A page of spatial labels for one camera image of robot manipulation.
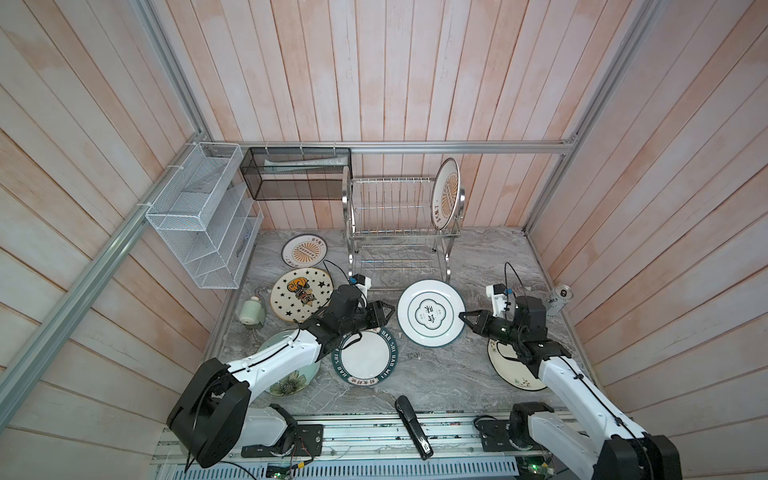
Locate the white wire mesh shelf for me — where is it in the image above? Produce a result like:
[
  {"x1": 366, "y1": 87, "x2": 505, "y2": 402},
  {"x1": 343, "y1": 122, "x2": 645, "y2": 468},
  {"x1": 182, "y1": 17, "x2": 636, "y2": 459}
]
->
[{"x1": 146, "y1": 142, "x2": 263, "y2": 290}]

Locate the small orange sunburst plate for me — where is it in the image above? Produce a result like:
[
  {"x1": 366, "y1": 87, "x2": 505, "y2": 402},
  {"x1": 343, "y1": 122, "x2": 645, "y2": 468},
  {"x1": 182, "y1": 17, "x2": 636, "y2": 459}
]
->
[{"x1": 281, "y1": 234, "x2": 328, "y2": 269}]

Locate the cream plate stars cartoon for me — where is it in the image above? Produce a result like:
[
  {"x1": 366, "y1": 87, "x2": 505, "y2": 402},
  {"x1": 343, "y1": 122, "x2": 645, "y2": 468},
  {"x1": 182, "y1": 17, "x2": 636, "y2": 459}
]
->
[{"x1": 270, "y1": 267, "x2": 334, "y2": 323}]

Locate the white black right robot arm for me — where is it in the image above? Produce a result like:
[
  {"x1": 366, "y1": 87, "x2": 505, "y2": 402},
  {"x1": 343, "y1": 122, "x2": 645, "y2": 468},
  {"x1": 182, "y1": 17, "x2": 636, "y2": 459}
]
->
[{"x1": 458, "y1": 294, "x2": 683, "y2": 479}]

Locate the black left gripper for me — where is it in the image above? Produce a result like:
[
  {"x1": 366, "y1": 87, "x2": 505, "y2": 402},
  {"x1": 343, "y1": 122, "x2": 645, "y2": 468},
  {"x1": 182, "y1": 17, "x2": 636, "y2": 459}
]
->
[{"x1": 340, "y1": 299, "x2": 396, "y2": 334}]

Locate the white plate green lettered rim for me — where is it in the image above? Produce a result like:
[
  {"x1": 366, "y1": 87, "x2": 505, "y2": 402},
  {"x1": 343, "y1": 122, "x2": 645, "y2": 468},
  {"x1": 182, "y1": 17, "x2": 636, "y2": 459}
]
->
[{"x1": 331, "y1": 327, "x2": 399, "y2": 387}]

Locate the white plate green clover design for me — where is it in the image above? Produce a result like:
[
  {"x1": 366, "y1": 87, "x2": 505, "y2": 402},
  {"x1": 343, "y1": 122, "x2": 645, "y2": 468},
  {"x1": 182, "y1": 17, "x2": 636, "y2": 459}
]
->
[{"x1": 397, "y1": 279, "x2": 465, "y2": 348}]

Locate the white plate orange sunburst design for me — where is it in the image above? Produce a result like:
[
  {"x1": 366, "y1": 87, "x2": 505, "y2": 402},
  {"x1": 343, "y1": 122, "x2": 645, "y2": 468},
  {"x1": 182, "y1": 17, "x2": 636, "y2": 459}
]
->
[{"x1": 430, "y1": 158, "x2": 461, "y2": 230}]

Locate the pale green ceramic bottle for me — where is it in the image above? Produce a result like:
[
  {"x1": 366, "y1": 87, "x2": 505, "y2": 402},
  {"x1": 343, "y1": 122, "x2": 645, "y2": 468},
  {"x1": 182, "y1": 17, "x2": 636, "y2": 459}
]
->
[{"x1": 238, "y1": 295, "x2": 266, "y2": 328}]

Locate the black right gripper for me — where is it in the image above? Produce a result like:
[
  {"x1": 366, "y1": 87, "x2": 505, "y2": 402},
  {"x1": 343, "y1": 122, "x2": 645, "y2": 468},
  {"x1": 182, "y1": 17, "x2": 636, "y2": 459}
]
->
[{"x1": 459, "y1": 308, "x2": 523, "y2": 347}]

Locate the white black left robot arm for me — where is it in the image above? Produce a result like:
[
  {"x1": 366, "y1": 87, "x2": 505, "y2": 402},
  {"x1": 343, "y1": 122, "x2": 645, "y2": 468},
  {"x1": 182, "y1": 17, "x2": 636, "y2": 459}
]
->
[{"x1": 166, "y1": 284, "x2": 396, "y2": 468}]

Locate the light green flower plate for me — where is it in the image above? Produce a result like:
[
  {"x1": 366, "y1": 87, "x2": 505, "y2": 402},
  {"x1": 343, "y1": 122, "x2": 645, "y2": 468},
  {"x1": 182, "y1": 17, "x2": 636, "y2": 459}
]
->
[{"x1": 257, "y1": 330, "x2": 320, "y2": 397}]

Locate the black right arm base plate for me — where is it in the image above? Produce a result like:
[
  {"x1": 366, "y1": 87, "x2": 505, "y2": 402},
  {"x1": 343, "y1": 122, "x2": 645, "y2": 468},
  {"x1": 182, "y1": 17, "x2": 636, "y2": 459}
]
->
[{"x1": 473, "y1": 415, "x2": 551, "y2": 454}]

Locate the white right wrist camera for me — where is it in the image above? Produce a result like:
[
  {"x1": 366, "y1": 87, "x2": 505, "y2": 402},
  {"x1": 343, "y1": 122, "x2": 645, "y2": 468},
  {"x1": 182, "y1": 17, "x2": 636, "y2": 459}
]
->
[{"x1": 486, "y1": 283, "x2": 516, "y2": 318}]

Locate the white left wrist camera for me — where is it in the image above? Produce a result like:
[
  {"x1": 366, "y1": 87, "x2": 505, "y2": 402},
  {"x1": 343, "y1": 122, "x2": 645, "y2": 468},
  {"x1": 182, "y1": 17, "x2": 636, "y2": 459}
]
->
[{"x1": 349, "y1": 273, "x2": 372, "y2": 300}]

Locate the silver drink can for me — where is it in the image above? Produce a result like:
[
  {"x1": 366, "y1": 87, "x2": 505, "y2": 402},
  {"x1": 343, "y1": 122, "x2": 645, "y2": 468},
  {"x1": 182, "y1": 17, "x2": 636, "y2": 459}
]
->
[{"x1": 544, "y1": 284, "x2": 574, "y2": 317}]

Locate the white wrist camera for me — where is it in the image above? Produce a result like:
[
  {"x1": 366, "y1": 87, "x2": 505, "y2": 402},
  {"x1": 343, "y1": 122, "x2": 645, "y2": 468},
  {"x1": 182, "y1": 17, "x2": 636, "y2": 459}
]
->
[
  {"x1": 349, "y1": 273, "x2": 372, "y2": 300},
  {"x1": 486, "y1": 283, "x2": 516, "y2": 318}
]

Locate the black mesh basket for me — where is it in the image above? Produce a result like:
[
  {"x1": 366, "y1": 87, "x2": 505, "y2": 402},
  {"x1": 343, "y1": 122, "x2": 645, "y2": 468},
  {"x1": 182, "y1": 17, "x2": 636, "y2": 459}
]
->
[{"x1": 240, "y1": 147, "x2": 353, "y2": 201}]

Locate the cream plate floral rim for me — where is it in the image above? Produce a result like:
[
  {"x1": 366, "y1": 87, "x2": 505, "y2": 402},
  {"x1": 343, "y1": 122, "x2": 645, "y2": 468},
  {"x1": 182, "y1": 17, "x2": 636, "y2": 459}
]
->
[{"x1": 487, "y1": 340, "x2": 546, "y2": 392}]

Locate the black stapler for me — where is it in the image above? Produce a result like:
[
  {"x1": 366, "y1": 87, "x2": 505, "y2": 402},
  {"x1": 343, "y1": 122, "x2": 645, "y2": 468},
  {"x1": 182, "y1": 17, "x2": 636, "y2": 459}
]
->
[{"x1": 395, "y1": 395, "x2": 434, "y2": 461}]

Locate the stainless steel dish rack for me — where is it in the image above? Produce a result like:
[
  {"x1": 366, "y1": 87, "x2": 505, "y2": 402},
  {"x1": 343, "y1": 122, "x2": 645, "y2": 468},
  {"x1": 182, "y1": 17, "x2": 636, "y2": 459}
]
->
[{"x1": 342, "y1": 174, "x2": 465, "y2": 292}]

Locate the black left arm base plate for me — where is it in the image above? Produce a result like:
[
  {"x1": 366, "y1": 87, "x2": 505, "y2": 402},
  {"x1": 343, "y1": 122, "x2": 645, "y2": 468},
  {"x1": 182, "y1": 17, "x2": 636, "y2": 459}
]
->
[{"x1": 235, "y1": 404, "x2": 324, "y2": 458}]

